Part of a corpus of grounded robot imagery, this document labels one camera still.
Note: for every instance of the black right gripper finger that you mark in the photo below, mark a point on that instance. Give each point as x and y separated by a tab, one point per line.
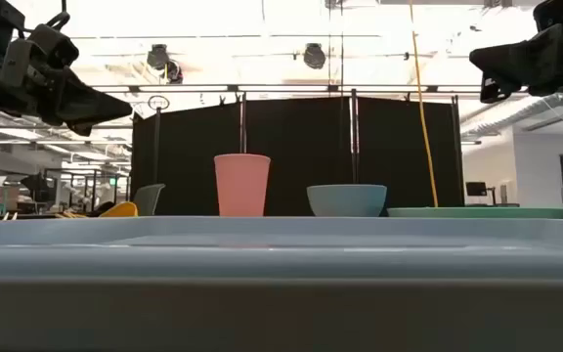
491	88
526	56

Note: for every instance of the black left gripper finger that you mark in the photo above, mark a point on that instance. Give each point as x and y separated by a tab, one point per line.
86	107

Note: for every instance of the green plate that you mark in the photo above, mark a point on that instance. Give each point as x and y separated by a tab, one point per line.
477	212

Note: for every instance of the pink plastic cup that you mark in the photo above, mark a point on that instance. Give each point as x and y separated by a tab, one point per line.
241	186

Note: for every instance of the blue bowl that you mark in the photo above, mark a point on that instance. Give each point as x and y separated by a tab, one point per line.
346	200

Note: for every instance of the light blue tray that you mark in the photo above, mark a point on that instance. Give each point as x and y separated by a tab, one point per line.
281	264

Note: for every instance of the black metal rack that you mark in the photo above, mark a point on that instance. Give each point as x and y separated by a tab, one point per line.
95	188

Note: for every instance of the round sign stand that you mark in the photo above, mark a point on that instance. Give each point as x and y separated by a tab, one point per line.
157	146

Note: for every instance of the black ceiling spotlight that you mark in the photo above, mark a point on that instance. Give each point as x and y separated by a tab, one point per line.
314	56
161	58

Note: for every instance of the small black monitor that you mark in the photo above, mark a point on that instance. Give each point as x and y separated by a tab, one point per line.
476	189

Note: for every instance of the fork with yellow tines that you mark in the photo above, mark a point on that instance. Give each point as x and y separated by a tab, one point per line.
71	214

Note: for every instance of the yellow rounded object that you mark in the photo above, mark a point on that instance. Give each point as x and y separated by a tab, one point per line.
121	210

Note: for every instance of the grey chair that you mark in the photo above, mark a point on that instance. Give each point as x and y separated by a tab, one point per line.
148	200

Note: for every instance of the thin metal pole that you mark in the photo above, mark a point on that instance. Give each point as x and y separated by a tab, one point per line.
243	122
354	137

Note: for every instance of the black partition screen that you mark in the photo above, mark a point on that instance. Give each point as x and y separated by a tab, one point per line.
301	146

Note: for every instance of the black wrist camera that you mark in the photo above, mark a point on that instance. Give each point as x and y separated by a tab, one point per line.
49	46
555	14

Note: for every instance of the overhead metal rail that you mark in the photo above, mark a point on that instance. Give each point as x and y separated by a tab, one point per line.
281	88

